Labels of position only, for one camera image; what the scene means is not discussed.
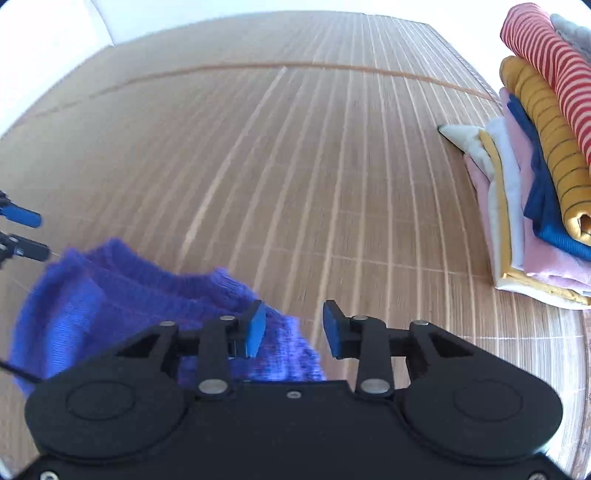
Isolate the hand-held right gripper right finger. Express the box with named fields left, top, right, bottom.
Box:
left=322, top=299, right=476, bottom=400

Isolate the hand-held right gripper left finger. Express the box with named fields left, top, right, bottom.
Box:
left=113, top=299, right=267, bottom=400

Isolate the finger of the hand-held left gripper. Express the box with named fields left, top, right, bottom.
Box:
left=0, top=231, right=51, bottom=268
left=0, top=191, right=42, bottom=228

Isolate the purple knit sweater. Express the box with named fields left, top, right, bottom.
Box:
left=9, top=237, right=326, bottom=398

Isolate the stack of folded clothes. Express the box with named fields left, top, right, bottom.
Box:
left=463, top=88, right=591, bottom=296

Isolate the white folded garment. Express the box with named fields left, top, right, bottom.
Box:
left=487, top=117, right=527, bottom=273

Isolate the cream folded garment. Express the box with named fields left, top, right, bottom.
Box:
left=438, top=124, right=497, bottom=171

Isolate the blue folded garment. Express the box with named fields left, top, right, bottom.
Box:
left=505, top=95, right=591, bottom=261

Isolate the yellow striped folded garment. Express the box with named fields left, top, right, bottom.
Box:
left=500, top=56, right=591, bottom=243

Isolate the red striped folded garment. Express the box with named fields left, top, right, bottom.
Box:
left=500, top=2, right=591, bottom=169

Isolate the light grey folded garment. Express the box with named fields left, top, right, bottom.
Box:
left=549, top=13, right=591, bottom=61

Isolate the black cable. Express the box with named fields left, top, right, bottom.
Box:
left=0, top=361, right=44, bottom=384

